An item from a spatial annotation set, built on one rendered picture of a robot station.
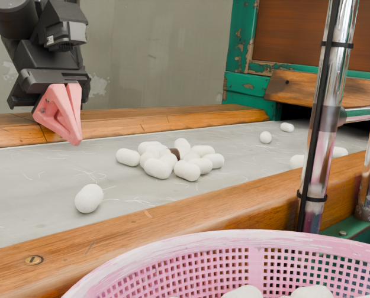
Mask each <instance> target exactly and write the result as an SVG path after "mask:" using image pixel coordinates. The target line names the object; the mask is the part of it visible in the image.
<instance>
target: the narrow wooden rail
mask: <svg viewBox="0 0 370 298"><path fill-rule="evenodd" d="M365 154H366V150H363V151H360V152H357V153H352V154H348V155H345V156H341V157H337V158H333V159H332V163H331V167H330V174H329V181H328V184H327V191H326V194H327V201H326V202H324V208H323V215H322V219H321V225H320V231H322V230H324V229H326V228H328V227H330V226H332V225H333V224H335V223H337V222H339V221H341V220H343V219H345V218H347V217H348V216H350V215H353V214H354V213H355V208H356V201H357V198H358V191H359V186H360V182H361V176H362V170H363V164H364V161H365ZM302 170H303V167H300V168H297V169H293V170H288V171H285V172H282V173H278V174H273V175H270V176H266V177H263V178H260V179H255V180H251V181H248V182H244V183H240V184H236V185H233V186H229V187H225V188H222V189H218V190H214V191H211V192H207V193H203V194H200V195H196V196H191V197H188V198H184V199H181V200H176V201H174V202H169V203H165V204H162V205H158V206H154V207H151V208H147V209H143V210H139V211H136V212H132V213H128V214H125V215H121V216H117V217H114V218H109V219H106V220H103V221H99V222H94V223H90V224H87V225H84V226H79V227H77V228H72V229H68V230H65V231H62V232H57V233H54V234H50V235H46V236H43V237H39V238H35V239H31V240H28V241H24V242H20V243H17V244H13V245H9V246H6V247H2V248H0V298H61V297H62V296H63V295H64V294H65V293H66V292H67V291H68V290H69V289H70V288H71V287H72V286H73V285H75V284H76V283H77V282H78V281H79V280H81V279H82V278H83V277H85V276H86V275H87V274H89V273H90V272H91V271H93V270H94V269H96V268H98V267H99V266H101V265H103V264H104V263H106V262H107V261H109V260H112V259H113V258H115V257H117V256H119V255H121V254H123V253H126V252H128V251H131V250H133V249H135V248H138V247H141V246H144V245H147V244H150V243H153V242H156V241H160V240H163V239H168V238H172V237H178V236H181V235H188V234H194V233H199V232H208V231H222V230H234V229H265V230H277V231H292V230H293V226H294V219H295V212H296V207H297V200H298V197H297V190H298V189H300V181H301V174H302Z"/></svg>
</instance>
